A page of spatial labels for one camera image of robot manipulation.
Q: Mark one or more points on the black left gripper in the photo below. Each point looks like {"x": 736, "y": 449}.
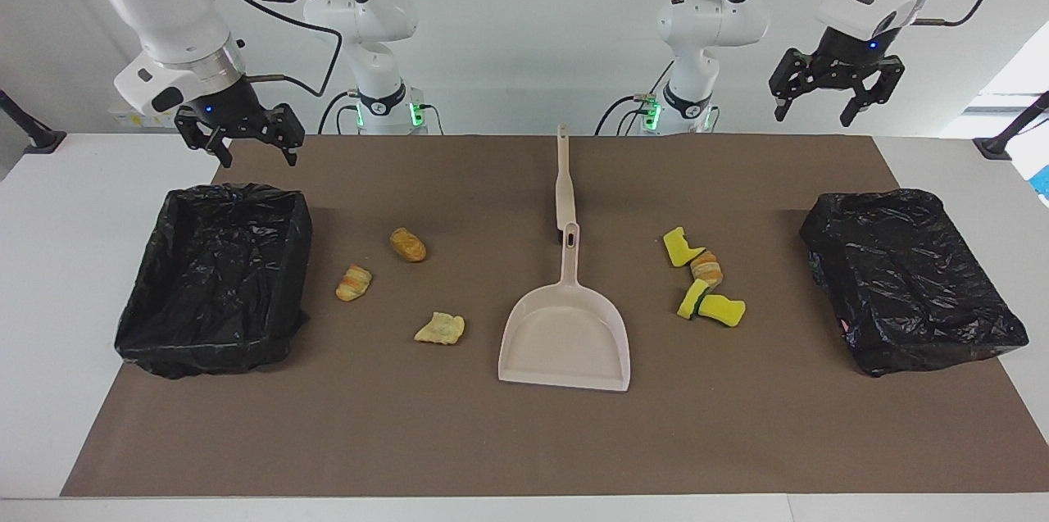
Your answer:
{"x": 848, "y": 55}

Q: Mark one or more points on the brown bread roll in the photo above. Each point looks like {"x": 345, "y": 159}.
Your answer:
{"x": 407, "y": 244}

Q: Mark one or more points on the black stand clamp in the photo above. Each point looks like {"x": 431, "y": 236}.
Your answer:
{"x": 996, "y": 147}
{"x": 37, "y": 137}

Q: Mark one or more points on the beige brush with black bristles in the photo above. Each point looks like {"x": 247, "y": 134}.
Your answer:
{"x": 564, "y": 194}

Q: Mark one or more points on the beige plastic dustpan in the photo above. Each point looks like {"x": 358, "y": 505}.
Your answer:
{"x": 565, "y": 342}

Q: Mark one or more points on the brown table mat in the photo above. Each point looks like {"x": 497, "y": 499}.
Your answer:
{"x": 524, "y": 440}

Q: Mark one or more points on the bin covered with black bag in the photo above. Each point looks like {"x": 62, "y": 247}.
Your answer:
{"x": 910, "y": 284}

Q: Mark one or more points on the blue object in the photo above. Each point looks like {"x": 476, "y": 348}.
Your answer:
{"x": 1042, "y": 182}

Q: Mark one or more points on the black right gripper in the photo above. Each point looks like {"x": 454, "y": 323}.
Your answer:
{"x": 229, "y": 108}

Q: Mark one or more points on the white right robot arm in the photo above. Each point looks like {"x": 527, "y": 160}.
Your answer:
{"x": 164, "y": 6}

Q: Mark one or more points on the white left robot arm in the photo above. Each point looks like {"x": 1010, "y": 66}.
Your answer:
{"x": 713, "y": 22}

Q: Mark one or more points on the yellow green sponge piece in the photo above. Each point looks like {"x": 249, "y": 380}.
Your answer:
{"x": 678, "y": 247}
{"x": 724, "y": 310}
{"x": 693, "y": 299}

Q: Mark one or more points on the white wall socket boxes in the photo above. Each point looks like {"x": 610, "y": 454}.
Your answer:
{"x": 152, "y": 108}

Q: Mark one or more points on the flat yellow pastry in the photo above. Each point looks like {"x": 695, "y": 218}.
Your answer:
{"x": 440, "y": 329}

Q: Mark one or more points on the open bin with black bag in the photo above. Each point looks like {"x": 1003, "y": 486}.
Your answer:
{"x": 213, "y": 284}

